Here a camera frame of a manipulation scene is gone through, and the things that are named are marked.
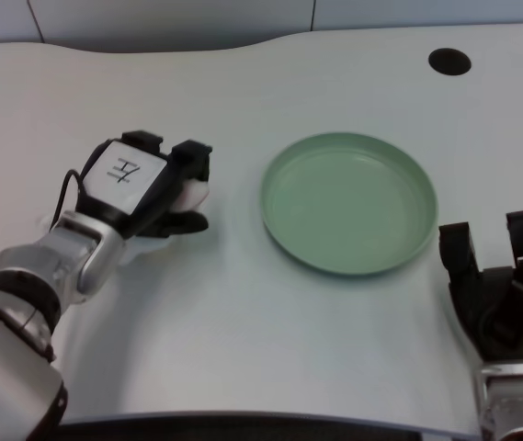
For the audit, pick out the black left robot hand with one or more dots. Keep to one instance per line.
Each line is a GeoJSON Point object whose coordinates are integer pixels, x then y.
{"type": "Point", "coordinates": [137, 188]}

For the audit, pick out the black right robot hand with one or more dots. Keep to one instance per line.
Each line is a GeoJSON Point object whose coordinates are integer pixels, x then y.
{"type": "Point", "coordinates": [500, 308]}

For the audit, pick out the white rabbit doll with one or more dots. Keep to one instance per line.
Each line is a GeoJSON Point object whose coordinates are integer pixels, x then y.
{"type": "Point", "coordinates": [192, 195]}

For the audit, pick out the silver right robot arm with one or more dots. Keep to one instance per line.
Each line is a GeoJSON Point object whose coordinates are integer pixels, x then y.
{"type": "Point", "coordinates": [514, 404]}

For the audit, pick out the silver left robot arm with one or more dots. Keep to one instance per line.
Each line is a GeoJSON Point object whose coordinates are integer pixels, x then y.
{"type": "Point", "coordinates": [31, 303]}

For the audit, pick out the green round plate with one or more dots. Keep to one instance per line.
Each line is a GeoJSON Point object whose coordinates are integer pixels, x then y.
{"type": "Point", "coordinates": [349, 204]}

